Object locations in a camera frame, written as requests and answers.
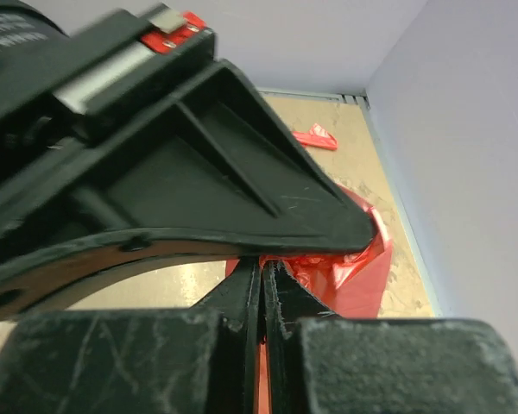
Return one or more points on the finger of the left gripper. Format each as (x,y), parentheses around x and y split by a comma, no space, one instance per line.
(40,283)
(209,165)

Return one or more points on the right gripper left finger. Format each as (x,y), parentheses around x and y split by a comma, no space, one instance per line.
(203,359)

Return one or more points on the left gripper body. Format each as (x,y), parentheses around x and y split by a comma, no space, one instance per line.
(89,84)

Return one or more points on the red trash bag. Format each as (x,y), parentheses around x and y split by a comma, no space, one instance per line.
(354,276)

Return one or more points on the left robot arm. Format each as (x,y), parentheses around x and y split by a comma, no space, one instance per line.
(131,141)

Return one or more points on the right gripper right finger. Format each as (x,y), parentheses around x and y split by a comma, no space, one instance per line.
(438,366)

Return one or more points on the aluminium left side rail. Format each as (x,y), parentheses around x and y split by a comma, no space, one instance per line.
(412,244)

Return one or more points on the small folded red bag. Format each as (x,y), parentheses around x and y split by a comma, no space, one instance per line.
(317,137)

